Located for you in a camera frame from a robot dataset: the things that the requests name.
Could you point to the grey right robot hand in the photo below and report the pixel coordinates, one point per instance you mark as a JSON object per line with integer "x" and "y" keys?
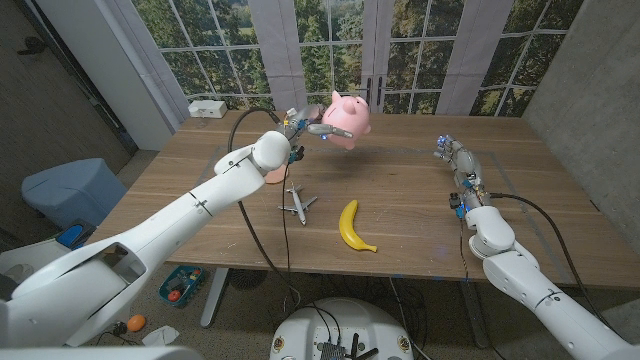
{"x": 465, "y": 162}

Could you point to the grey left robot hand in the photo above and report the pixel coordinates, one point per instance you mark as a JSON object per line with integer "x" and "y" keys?
{"x": 312, "y": 129}

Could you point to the pink plastic piggy bank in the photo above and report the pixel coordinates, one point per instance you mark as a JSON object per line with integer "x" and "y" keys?
{"x": 347, "y": 112}

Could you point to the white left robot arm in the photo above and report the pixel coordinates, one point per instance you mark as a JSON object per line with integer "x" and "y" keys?
{"x": 175, "y": 220}

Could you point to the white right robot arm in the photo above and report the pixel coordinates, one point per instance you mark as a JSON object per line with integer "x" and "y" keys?
{"x": 525, "y": 285}

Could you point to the grey toy plane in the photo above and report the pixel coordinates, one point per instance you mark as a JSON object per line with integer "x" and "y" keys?
{"x": 298, "y": 205}

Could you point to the yellow banana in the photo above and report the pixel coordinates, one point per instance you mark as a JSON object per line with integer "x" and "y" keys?
{"x": 348, "y": 225}

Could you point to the teal toy box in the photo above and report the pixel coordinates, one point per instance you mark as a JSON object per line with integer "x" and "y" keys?
{"x": 181, "y": 286}

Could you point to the pink round plate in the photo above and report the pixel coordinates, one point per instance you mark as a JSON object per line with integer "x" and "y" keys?
{"x": 277, "y": 177}

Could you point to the white rectangular box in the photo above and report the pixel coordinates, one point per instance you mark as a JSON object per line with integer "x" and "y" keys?
{"x": 207, "y": 108}

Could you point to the printed window backdrop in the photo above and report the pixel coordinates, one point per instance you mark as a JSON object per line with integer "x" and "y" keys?
{"x": 425, "y": 50}

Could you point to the grey table leg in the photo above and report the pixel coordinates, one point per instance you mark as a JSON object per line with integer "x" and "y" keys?
{"x": 472, "y": 320}

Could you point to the dark round floor fan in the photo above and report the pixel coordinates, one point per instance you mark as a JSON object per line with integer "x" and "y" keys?
{"x": 245, "y": 280}

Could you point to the white robot torso base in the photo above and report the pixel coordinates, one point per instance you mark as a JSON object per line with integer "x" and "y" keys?
{"x": 310, "y": 325}

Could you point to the white table leg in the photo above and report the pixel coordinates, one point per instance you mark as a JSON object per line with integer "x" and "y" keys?
{"x": 215, "y": 300}

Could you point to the black antenna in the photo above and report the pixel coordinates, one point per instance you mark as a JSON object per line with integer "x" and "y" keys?
{"x": 354, "y": 345}

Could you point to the grey computer board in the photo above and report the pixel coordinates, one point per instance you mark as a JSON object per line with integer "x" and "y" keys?
{"x": 332, "y": 351}

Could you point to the white crumpled tissue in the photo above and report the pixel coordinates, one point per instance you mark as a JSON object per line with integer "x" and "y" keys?
{"x": 161, "y": 336}

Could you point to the orange ball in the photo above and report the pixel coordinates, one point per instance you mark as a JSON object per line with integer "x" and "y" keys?
{"x": 136, "y": 323}

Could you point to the blue plastic object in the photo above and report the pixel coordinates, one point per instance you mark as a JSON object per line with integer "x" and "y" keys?
{"x": 70, "y": 235}

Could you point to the white robot body edge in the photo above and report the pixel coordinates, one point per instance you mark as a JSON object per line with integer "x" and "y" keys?
{"x": 100, "y": 354}

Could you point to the white floor platform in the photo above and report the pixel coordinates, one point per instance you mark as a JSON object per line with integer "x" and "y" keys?
{"x": 30, "y": 257}

